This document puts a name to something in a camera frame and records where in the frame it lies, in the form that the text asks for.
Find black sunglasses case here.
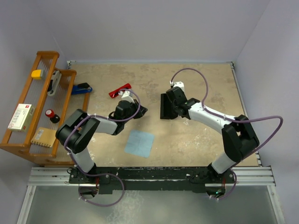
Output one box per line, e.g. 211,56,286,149
160,93,178,119

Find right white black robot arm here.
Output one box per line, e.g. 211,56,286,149
160,86,260,182

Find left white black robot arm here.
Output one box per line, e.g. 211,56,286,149
56,99,148,183

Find red sunglasses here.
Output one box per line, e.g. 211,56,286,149
109,83,131,98

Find blue cleaning cloth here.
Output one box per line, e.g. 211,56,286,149
124,130,155,158

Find blue black stapler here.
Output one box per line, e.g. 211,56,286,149
71,83,93,95

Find red black stamp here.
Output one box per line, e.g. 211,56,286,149
45,109,60,124

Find wooden tiered rack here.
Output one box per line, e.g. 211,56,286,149
0,51,90,167

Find white black stapler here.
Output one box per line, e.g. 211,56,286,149
47,70,61,97

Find yellow grey block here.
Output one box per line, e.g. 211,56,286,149
31,69,45,80

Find white red paper box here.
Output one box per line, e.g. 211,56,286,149
7,104,35,132

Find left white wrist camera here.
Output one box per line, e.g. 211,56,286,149
119,90,134,102

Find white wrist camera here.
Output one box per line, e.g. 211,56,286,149
170,81,185,92
119,90,134,102

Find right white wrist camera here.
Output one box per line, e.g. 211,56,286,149
170,81,185,92

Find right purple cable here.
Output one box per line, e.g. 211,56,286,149
170,68,284,201

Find aluminium table frame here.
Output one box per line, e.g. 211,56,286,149
17,61,286,224

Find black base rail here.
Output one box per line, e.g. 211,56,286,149
67,167,235,195

